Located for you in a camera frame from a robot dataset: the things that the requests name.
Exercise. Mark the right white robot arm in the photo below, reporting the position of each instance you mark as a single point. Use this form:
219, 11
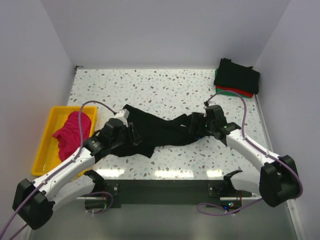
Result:
278, 179

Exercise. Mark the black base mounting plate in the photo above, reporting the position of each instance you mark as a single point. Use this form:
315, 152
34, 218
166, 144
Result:
164, 192

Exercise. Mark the yellow plastic bin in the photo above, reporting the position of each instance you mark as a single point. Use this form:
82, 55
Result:
47, 157

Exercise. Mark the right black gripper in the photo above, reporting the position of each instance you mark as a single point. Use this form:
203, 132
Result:
197, 118

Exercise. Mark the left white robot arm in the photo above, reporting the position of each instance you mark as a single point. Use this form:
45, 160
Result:
35, 201

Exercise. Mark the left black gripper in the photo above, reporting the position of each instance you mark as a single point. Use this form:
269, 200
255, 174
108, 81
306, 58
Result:
133, 138

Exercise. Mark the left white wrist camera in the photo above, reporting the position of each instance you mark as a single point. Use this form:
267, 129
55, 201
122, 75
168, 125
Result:
122, 115

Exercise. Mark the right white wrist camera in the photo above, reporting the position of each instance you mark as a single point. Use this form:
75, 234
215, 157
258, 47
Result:
207, 103

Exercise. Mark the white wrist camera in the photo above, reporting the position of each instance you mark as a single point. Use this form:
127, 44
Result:
207, 103
122, 115

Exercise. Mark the red pink t shirt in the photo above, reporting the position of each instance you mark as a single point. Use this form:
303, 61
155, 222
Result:
68, 136

